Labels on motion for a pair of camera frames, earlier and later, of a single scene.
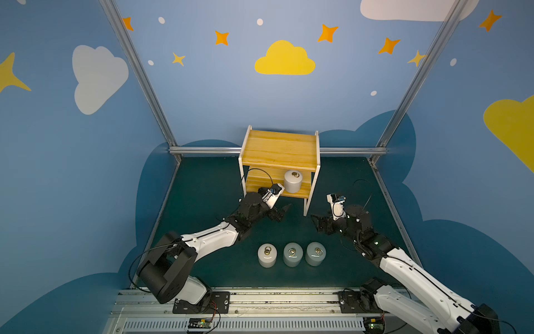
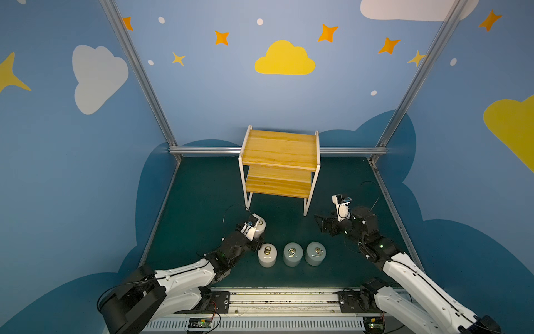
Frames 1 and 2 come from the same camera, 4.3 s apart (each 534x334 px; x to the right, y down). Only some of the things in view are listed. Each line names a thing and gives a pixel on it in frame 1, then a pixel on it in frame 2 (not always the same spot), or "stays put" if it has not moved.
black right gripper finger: [323, 223] stays put
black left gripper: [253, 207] to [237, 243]
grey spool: [316, 252] stays put
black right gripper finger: [329, 228] stays put
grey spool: [293, 254] stays put
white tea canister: [293, 181] to [261, 225]
